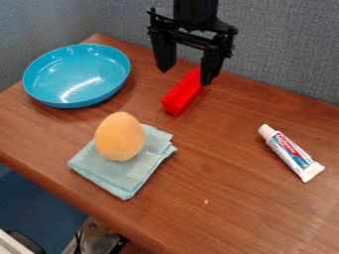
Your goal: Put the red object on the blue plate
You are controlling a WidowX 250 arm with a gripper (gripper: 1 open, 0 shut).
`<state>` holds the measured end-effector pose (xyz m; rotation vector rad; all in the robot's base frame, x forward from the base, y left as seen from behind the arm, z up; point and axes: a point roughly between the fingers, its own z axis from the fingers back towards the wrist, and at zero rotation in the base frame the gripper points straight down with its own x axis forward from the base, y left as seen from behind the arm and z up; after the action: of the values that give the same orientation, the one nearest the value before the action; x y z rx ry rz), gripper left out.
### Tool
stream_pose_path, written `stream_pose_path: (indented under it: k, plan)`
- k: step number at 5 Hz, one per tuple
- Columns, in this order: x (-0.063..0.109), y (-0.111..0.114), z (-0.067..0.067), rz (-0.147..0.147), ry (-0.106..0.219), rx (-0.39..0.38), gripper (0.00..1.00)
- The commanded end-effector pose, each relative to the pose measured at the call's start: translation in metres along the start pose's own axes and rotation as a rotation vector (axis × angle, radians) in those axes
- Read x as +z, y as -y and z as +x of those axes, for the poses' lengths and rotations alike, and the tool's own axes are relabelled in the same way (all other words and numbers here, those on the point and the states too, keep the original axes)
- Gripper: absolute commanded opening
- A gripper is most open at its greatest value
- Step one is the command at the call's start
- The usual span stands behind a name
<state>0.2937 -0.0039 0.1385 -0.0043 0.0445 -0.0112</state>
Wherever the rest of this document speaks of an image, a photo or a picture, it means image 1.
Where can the orange egg-shaped object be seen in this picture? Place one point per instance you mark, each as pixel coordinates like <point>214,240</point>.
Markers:
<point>119,137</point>

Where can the red rectangular block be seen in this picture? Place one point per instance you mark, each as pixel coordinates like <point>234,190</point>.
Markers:
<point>183,93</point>

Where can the white toothpaste tube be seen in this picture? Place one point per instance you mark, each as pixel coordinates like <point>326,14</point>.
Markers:
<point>295,157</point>

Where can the light blue folded cloth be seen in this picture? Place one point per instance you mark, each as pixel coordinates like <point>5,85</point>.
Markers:
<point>123,178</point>

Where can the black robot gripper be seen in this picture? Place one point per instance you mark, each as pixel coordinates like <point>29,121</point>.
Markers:
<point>191,24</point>

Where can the blue plate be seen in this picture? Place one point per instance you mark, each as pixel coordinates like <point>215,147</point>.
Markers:
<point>76,76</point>

